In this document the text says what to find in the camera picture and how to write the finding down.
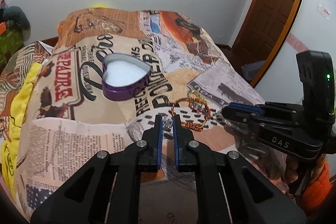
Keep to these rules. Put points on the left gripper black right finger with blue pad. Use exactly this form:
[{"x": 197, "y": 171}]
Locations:
[{"x": 190, "y": 154}]

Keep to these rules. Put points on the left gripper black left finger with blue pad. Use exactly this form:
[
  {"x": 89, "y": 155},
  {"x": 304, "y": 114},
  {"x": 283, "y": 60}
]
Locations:
[{"x": 146, "y": 153}]

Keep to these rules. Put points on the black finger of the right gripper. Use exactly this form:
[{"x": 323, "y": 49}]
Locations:
[{"x": 244, "y": 121}]

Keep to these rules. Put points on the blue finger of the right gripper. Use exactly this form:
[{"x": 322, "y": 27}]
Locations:
[{"x": 246, "y": 108}]

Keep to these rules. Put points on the purple heart-shaped tin box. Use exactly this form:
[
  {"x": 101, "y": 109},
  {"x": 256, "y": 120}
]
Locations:
[{"x": 124, "y": 76}]

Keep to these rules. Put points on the orange sleeve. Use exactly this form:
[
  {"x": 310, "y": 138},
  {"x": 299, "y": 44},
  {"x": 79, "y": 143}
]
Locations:
[{"x": 318, "y": 190}]

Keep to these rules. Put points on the newspaper print blanket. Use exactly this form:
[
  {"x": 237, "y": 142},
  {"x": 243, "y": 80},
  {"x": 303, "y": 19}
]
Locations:
[{"x": 68, "y": 119}]

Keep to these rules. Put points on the brown wooden door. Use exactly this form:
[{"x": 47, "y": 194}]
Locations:
[{"x": 262, "y": 34}]

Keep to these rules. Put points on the yellow cloth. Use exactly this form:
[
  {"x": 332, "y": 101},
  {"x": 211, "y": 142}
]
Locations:
[{"x": 9, "y": 148}]

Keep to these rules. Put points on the striped brown patterned bedding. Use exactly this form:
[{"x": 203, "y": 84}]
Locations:
[{"x": 15, "y": 72}]

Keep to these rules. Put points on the green patterned box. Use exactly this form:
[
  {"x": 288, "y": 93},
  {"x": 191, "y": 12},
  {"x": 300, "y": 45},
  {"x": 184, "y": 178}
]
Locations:
[{"x": 11, "y": 41}]

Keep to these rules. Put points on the dark grey plush item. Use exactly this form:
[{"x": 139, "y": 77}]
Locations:
[{"x": 14, "y": 16}]

